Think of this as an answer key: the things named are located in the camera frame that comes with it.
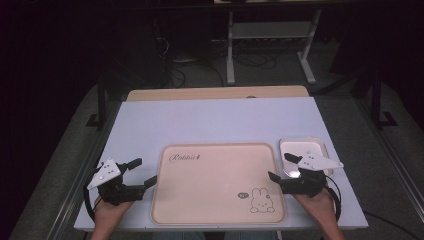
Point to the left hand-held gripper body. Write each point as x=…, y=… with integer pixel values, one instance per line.
x=113, y=191

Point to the black metal stand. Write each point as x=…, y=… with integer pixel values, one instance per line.
x=378, y=100
x=101, y=100

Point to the person's left hand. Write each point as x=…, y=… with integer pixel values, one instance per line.
x=110, y=213

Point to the white square tray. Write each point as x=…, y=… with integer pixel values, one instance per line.
x=300, y=148

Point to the beige rabbit print tray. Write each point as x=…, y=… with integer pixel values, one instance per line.
x=213, y=186

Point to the wooden desk top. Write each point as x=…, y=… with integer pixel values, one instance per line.
x=216, y=93

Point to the white metal desk frame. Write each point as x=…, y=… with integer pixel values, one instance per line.
x=270, y=30

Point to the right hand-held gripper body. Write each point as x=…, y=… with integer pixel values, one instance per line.
x=308, y=181

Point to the person's right hand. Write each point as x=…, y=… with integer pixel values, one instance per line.
x=316, y=208

